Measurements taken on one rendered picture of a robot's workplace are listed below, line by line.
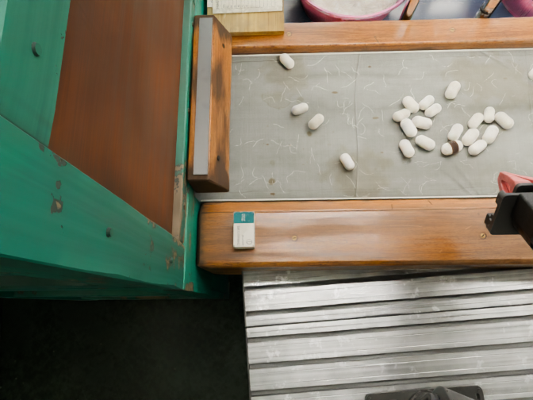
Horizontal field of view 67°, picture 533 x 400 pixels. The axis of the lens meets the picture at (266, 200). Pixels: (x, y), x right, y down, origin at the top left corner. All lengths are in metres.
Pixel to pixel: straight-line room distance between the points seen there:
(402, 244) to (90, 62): 0.54
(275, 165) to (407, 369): 0.43
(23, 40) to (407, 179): 0.64
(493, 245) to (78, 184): 0.64
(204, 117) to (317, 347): 0.45
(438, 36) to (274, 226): 0.49
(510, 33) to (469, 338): 0.58
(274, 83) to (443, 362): 0.60
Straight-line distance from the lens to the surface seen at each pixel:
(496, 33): 0.94
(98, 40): 0.40
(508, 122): 0.86
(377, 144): 0.78
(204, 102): 0.67
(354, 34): 0.86
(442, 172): 0.79
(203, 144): 0.64
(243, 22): 0.85
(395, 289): 0.80
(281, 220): 0.69
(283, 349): 0.77
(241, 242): 0.66
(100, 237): 0.34
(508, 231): 0.63
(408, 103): 0.81
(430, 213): 0.74
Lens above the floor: 1.44
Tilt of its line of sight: 75 degrees down
